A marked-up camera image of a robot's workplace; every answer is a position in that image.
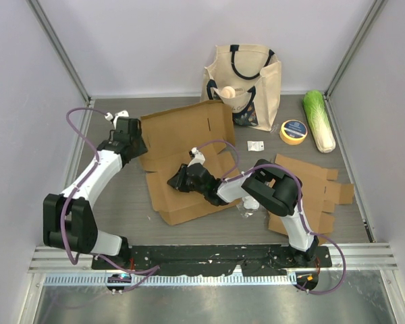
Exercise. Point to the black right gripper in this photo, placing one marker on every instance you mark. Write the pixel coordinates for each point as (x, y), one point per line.
(177, 181)

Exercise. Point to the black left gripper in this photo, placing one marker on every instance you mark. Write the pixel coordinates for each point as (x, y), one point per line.
(141, 148)

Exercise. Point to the large cardboard box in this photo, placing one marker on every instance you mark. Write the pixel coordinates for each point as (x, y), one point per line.
(169, 136)

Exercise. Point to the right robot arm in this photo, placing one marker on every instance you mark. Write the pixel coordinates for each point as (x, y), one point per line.
(274, 187)

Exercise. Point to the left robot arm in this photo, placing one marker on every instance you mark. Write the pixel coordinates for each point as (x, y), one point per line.
(68, 220)

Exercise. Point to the small flat cardboard box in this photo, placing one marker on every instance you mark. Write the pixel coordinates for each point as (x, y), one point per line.
(321, 192)

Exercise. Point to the plastic bag of white discs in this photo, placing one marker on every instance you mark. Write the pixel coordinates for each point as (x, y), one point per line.
(248, 206)

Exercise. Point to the small white packet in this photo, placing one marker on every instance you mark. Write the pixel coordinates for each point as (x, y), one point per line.
(255, 146)

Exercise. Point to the wooden ball in bag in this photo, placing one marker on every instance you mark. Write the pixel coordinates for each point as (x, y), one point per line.
(228, 92)

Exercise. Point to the yellow tape roll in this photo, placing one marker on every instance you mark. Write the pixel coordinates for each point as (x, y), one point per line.
(293, 132)

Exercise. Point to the beige canvas tote bag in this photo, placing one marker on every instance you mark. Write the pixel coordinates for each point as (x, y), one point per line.
(254, 71)

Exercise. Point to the green plush cabbage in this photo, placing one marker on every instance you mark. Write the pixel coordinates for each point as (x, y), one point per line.
(318, 121)

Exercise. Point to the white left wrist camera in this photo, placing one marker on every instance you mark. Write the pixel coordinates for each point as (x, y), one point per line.
(113, 118)

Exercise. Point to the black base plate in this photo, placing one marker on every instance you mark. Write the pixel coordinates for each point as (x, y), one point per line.
(214, 260)

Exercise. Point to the white slotted cable duct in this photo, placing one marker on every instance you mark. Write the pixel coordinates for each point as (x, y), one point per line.
(122, 279)

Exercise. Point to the left aluminium frame post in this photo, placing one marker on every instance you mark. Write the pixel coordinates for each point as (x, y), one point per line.
(58, 47)

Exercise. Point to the aluminium frame post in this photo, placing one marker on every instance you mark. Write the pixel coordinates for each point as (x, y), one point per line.
(58, 47)
(370, 18)

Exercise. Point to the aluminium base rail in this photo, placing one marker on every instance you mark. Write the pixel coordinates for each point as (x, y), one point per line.
(358, 256)

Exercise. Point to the right aluminium frame post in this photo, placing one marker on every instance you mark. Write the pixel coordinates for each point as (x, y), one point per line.
(370, 18)

